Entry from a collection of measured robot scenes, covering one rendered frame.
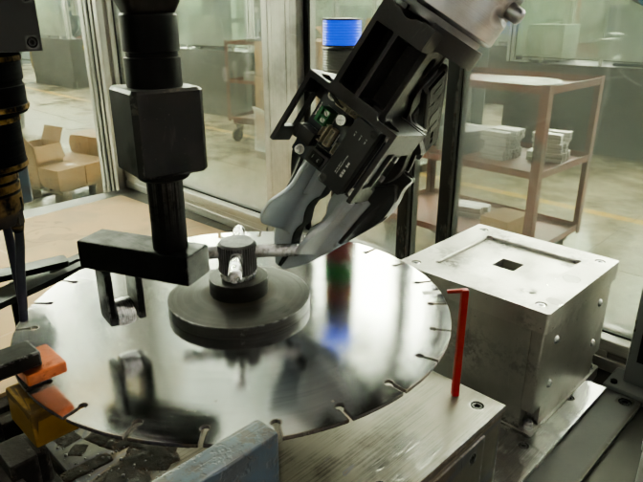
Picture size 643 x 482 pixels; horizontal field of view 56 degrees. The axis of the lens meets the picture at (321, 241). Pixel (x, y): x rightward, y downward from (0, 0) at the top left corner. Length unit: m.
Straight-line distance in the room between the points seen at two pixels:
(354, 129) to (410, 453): 0.26
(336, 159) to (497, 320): 0.32
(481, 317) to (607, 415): 0.19
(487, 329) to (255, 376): 0.32
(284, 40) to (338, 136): 0.66
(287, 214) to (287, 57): 0.61
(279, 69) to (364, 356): 0.72
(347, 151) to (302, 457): 0.24
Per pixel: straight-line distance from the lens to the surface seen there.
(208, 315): 0.45
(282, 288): 0.48
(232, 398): 0.38
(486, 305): 0.63
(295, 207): 0.46
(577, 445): 0.70
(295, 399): 0.37
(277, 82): 1.06
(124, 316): 0.44
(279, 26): 1.05
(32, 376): 0.40
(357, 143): 0.37
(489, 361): 0.66
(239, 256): 0.45
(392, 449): 0.50
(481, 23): 0.38
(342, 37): 0.70
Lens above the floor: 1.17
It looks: 21 degrees down
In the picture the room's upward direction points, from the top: straight up
